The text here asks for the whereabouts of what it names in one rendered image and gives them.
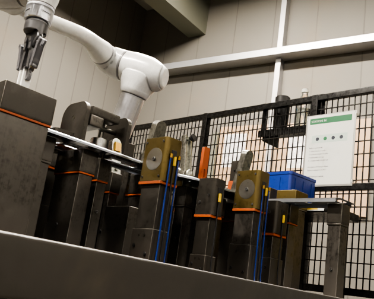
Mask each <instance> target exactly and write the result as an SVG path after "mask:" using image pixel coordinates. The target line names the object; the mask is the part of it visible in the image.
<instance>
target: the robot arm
mask: <svg viewBox="0 0 374 299"><path fill-rule="evenodd" d="M58 3H59V0H0V11H3V12H6V13H9V14H10V15H20V16H22V17H24V20H25V23H24V28H23V31H24V33H25V34H26V38H25V39H24V43H23V45H21V44H19V46H18V48H19V52H18V60H17V68H16V70H18V71H19V74H18V79H17V84H19V85H22V86H24V87H27V88H29V86H30V81H31V76H32V72H33V71H34V69H37V67H38V65H39V62H40V58H41V56H42V52H43V49H44V46H45V44H46V42H47V40H46V39H44V38H45V37H46V36H47V32H48V29H49V30H52V31H54V32H56V33H59V34H61V35H63V36H65V37H68V38H70V39H73V40H75V41H76V42H79V43H80V44H82V45H83V46H84V47H85V48H86V49H87V52H88V53H89V55H90V57H91V59H92V61H93V62H94V63H95V65H96V66H97V67H98V68H99V70H101V71H102V72H103V73H104V74H106V75H107V76H109V77H112V78H115V79H117V80H120V81H121V92H122V93H121V96H120V97H119V101H118V103H117V105H116V108H115V111H114V113H113V114H116V115H118V116H120V119H122V118H127V119H129V120H130V121H131V122H132V128H131V134H130V137H131V135H132V132H133V130H134V127H135V124H136V122H137V119H138V116H139V114H140V111H141V109H142V106H143V104H144V101H146V100H148V99H149V98H150V96H151V95H152V94H153V93H154V92H159V91H161V90H162V89H163V88H164V87H165V86H166V85H167V82H168V80H169V71H168V69H167V68H166V67H165V66H164V65H163V64H162V63H161V62H159V61H158V60H157V59H155V58H153V57H151V56H147V55H144V54H142V53H138V52H131V51H128V50H124V49H120V48H118V47H113V46H112V45H111V44H110V43H108V42H107V41H105V40H103V39H102V38H100V37H99V36H97V35H96V34H94V33H93V32H91V31H90V30H88V29H86V28H84V27H82V26H79V25H78V24H75V23H72V22H70V21H68V20H65V19H63V18H60V17H57V16H55V15H54V13H55V9H56V7H57V5H58Z"/></svg>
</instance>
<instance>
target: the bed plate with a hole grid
mask: <svg viewBox="0 0 374 299"><path fill-rule="evenodd" d="M0 299H344V298H338V297H333V296H329V295H323V294H318V293H314V292H309V291H303V290H297V289H294V288H288V287H282V286H279V285H273V284H268V283H264V282H258V281H252V280H248V279H243V278H237V277H233V276H228V275H222V274H219V273H213V272H207V271H202V270H198V269H192V268H187V267H183V266H178V265H172V264H168V263H163V262H157V261H153V260H148V259H142V258H138V257H133V256H127V255H122V254H118V253H112V252H107V251H103V250H97V249H91V248H88V247H82V246H76V245H73V244H67V243H61V242H58V241H52V240H47V239H43V238H37V237H32V236H26V235H22V234H17V233H11V232H7V231H2V230H0Z"/></svg>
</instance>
